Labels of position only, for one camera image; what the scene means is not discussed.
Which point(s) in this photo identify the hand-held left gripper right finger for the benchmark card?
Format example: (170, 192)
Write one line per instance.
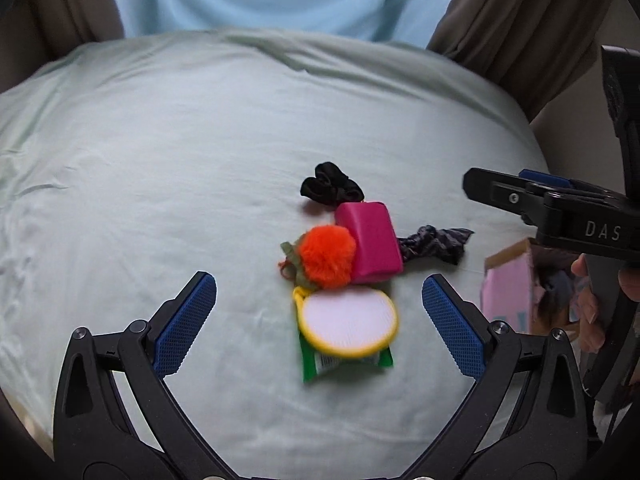
(452, 331)

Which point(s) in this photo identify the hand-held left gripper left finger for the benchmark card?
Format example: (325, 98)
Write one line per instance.
(184, 326)

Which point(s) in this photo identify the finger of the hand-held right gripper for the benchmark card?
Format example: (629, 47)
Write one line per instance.
(545, 178)
(500, 193)

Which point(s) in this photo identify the cardboard box with pink print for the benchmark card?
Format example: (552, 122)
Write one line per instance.
(505, 290)

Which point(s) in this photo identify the dark patterned scrunchie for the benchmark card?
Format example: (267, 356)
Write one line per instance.
(435, 242)

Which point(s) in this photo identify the round yellow-rimmed mirror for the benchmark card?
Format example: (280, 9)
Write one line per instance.
(347, 321)

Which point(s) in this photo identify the pink pouch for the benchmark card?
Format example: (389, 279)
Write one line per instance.
(372, 242)

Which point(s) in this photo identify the green packet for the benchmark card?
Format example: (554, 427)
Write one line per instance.
(312, 366)

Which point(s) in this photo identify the orange pom-pom charm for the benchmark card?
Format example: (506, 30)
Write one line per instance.
(327, 256)

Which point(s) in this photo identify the black scrunchie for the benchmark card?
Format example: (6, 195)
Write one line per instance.
(327, 186)

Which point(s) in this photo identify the person's right hand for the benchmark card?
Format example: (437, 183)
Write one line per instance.
(591, 310)

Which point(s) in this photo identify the pale green bed sheet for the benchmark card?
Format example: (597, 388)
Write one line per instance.
(150, 185)

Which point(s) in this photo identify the brown curtain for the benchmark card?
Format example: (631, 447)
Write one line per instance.
(55, 5)
(510, 15)

